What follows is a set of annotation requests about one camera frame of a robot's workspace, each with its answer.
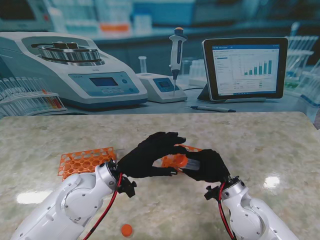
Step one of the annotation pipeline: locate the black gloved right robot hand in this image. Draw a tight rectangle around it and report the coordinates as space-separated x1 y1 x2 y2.
181 149 230 183

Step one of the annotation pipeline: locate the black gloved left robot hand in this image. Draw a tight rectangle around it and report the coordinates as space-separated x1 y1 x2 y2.
116 131 188 179

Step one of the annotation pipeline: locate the clear plastic test tube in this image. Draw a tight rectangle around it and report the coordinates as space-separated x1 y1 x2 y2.
186 157 201 172

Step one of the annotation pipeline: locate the empty orange test tube rack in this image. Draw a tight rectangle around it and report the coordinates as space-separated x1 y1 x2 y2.
57 146 118 181

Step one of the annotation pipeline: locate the printed laboratory backdrop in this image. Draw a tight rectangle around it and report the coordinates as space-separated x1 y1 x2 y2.
0 0 320 124

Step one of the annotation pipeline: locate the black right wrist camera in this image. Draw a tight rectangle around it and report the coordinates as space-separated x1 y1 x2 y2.
203 185 221 202

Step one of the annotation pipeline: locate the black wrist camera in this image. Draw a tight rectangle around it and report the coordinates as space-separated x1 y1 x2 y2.
203 185 221 202
117 176 138 198

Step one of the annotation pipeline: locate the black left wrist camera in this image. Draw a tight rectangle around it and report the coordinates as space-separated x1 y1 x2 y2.
117 176 138 198

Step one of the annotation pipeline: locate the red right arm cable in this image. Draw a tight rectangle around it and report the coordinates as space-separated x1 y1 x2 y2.
217 183 236 240

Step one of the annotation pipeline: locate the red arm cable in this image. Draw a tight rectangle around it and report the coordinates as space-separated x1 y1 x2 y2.
217 183 236 240
82 173 123 240

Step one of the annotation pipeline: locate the red left arm cable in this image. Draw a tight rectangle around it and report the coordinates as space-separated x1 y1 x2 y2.
82 173 123 240

